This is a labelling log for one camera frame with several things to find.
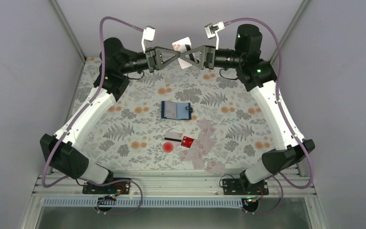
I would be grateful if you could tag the grey slotted cable duct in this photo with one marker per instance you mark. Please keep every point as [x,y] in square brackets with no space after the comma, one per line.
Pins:
[126,202]

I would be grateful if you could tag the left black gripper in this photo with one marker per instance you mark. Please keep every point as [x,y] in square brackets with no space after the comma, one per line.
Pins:
[154,58]

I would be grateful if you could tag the floral card in middle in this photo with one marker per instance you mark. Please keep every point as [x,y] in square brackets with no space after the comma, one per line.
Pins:
[197,160]

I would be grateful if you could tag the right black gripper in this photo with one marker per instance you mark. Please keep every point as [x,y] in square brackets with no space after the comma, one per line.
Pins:
[207,59]

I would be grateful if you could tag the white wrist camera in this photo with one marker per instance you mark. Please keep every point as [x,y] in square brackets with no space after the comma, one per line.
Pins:
[212,30]
[148,35]

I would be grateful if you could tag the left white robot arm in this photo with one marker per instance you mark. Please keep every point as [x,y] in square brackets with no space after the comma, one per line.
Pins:
[62,150]

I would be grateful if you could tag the red credit card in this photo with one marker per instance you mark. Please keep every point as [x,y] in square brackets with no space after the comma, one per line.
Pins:
[187,141]

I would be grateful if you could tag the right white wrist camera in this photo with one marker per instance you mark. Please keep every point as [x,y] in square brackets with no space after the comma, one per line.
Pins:
[212,30]

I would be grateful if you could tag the floral card near rail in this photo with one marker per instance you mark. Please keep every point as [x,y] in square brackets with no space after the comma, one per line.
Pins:
[215,167]

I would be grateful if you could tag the aluminium rail frame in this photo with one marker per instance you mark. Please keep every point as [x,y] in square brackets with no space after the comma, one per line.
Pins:
[179,183]

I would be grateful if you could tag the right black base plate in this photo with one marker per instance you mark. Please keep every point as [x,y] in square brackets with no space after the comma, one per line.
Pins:
[238,186]

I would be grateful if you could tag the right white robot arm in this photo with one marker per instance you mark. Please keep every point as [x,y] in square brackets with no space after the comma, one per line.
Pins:
[261,81]

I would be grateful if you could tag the floral patterned table mat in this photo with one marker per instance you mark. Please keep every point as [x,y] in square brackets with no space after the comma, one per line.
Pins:
[129,135]

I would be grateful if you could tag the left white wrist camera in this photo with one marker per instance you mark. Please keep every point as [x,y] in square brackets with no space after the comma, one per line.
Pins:
[148,35]

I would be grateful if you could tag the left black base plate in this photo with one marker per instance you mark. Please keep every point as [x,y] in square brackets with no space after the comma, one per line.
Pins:
[122,187]

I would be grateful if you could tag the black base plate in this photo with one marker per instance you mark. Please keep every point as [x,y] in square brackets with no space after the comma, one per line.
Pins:
[122,187]
[238,186]

